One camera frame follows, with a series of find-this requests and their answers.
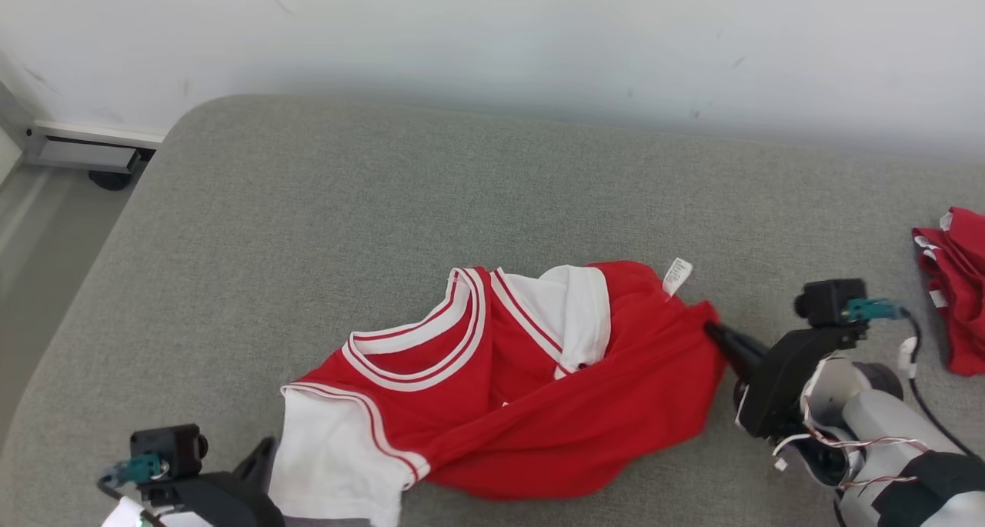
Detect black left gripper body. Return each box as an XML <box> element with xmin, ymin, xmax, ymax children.
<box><xmin>142</xmin><ymin>470</ymin><xmax>287</xmax><ymax>527</ymax></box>

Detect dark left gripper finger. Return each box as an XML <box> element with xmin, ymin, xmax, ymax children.
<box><xmin>234</xmin><ymin>436</ymin><xmax>279</xmax><ymax>499</ymax></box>

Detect black caster wheel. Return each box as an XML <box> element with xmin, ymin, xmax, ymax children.
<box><xmin>88</xmin><ymin>170</ymin><xmax>136</xmax><ymax>192</ymax></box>

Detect white red wire bundle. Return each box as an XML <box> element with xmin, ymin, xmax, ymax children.
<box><xmin>773</xmin><ymin>349</ymin><xmax>933</xmax><ymax>491</ymax></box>

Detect teal cable connector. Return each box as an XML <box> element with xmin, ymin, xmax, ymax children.
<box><xmin>842</xmin><ymin>297</ymin><xmax>910</xmax><ymax>322</ymax></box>
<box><xmin>98</xmin><ymin>453</ymin><xmax>167</xmax><ymax>489</ymax></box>

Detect grey fabric sofa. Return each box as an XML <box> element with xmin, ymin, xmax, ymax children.
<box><xmin>0</xmin><ymin>94</ymin><xmax>985</xmax><ymax>527</ymax></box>

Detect red jersey with white sleeves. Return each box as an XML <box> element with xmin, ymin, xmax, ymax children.
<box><xmin>269</xmin><ymin>258</ymin><xmax>729</xmax><ymax>527</ymax></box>

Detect red shorts with white stripe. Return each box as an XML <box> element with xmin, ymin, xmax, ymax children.
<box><xmin>911</xmin><ymin>206</ymin><xmax>985</xmax><ymax>377</ymax></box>

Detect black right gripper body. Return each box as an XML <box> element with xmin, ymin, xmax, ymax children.
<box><xmin>734</xmin><ymin>327</ymin><xmax>849</xmax><ymax>440</ymax></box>

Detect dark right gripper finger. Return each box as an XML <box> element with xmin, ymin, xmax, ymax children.
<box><xmin>716</xmin><ymin>339</ymin><xmax>768</xmax><ymax>382</ymax></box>
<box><xmin>703</xmin><ymin>321</ymin><xmax>771</xmax><ymax>359</ymax></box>

